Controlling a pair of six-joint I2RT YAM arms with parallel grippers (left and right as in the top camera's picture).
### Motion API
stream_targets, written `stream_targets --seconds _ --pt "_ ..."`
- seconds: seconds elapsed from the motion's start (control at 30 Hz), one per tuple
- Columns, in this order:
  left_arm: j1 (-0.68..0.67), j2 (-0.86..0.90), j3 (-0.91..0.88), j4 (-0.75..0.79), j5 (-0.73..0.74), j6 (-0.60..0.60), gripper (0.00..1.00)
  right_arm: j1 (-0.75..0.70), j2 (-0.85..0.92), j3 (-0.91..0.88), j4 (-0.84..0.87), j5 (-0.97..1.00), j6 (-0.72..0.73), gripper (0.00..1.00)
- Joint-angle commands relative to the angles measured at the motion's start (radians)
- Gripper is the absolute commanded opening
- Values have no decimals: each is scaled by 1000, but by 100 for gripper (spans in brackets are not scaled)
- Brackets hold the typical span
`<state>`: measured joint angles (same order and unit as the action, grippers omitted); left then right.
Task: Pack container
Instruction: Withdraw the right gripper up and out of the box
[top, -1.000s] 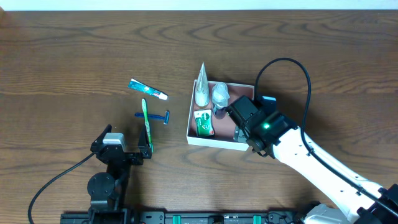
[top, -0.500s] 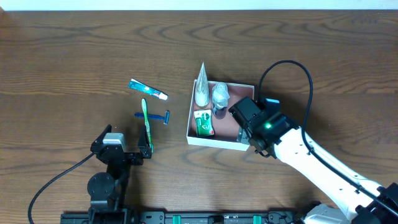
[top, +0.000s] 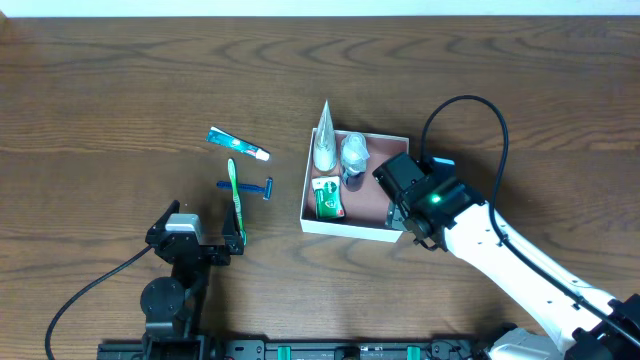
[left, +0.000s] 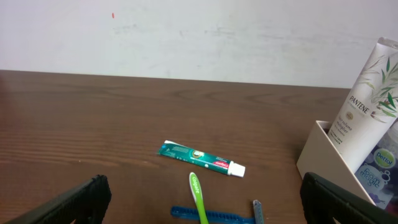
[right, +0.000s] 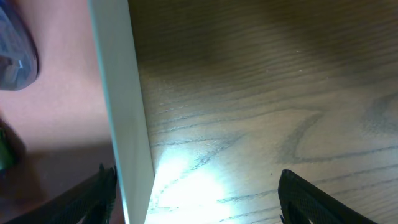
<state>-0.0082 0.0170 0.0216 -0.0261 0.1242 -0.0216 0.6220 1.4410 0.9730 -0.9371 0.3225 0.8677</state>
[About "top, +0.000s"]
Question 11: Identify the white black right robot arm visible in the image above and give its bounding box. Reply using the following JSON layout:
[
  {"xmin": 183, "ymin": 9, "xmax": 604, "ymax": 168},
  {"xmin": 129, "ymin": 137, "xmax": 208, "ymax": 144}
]
[{"xmin": 373, "ymin": 153, "xmax": 639, "ymax": 359}]

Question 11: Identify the clear bottle blue liquid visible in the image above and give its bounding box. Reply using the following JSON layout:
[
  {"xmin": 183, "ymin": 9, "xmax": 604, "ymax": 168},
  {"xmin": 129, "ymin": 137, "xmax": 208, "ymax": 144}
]
[{"xmin": 340, "ymin": 133, "xmax": 370, "ymax": 192}]

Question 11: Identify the blue disposable razor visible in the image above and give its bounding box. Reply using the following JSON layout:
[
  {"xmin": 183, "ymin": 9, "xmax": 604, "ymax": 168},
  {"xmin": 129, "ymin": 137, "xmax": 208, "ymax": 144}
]
[{"xmin": 216, "ymin": 177, "xmax": 273, "ymax": 200}]

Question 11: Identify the pink cardboard box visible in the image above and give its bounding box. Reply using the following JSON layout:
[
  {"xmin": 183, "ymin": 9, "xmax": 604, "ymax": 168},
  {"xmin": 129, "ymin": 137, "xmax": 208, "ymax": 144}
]
[{"xmin": 299, "ymin": 128, "xmax": 409, "ymax": 243}]

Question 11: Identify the white cream tube gold cap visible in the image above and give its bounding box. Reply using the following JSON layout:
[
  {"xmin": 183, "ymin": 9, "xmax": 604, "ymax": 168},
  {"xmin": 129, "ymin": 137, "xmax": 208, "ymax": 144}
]
[{"xmin": 313, "ymin": 101, "xmax": 337, "ymax": 173}]

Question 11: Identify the green white soap packet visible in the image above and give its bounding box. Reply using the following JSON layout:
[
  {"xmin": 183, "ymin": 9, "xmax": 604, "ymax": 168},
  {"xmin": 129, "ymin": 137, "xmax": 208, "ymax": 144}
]
[{"xmin": 312, "ymin": 176, "xmax": 345, "ymax": 220}]

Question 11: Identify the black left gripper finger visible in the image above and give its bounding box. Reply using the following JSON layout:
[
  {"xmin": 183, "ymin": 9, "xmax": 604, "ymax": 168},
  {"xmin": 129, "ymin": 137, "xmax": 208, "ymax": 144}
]
[
  {"xmin": 221, "ymin": 203, "xmax": 244, "ymax": 255},
  {"xmin": 147, "ymin": 200, "xmax": 180, "ymax": 235}
]

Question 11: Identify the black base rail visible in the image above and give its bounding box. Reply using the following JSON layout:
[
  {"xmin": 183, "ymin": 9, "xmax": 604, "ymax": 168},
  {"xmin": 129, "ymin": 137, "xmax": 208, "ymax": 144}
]
[{"xmin": 96, "ymin": 339, "xmax": 480, "ymax": 360}]

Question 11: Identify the green Colgate toothbrush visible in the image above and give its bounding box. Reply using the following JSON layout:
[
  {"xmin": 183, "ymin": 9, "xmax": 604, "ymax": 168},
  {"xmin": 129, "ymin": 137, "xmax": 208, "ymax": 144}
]
[{"xmin": 227, "ymin": 158, "xmax": 247, "ymax": 245}]

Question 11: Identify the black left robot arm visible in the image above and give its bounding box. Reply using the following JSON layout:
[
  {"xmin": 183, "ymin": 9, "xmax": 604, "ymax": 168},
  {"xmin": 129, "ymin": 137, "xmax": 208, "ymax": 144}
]
[{"xmin": 140, "ymin": 200, "xmax": 245, "ymax": 360}]

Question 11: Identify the green Colgate toothpaste tube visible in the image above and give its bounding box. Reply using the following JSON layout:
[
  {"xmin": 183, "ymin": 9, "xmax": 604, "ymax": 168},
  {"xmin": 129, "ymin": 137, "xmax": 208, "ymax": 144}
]
[{"xmin": 205, "ymin": 126, "xmax": 270, "ymax": 161}]

